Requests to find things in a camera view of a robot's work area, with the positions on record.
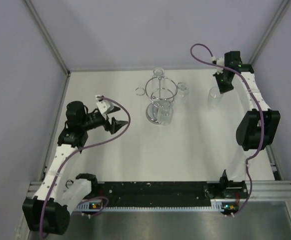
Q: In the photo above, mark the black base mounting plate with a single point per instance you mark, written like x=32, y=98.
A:
x=161, y=201

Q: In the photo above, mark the chrome wine glass rack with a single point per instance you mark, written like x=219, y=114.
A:
x=156, y=90

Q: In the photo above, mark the grey slotted cable duct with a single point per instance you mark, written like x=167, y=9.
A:
x=213, y=206

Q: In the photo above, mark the clear ribbed wine glass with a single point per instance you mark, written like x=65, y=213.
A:
x=182, y=95

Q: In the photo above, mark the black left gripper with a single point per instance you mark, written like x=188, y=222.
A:
x=116, y=124

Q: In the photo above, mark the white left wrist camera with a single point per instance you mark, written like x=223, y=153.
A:
x=104, y=106

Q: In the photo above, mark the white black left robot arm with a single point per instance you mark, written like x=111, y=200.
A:
x=49, y=210

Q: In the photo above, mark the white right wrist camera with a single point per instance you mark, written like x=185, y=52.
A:
x=220, y=61

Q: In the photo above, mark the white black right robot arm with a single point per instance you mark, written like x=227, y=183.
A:
x=259, y=124

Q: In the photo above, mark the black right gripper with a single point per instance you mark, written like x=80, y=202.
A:
x=222, y=89

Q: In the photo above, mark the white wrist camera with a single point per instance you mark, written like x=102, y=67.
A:
x=104, y=106
x=220, y=61

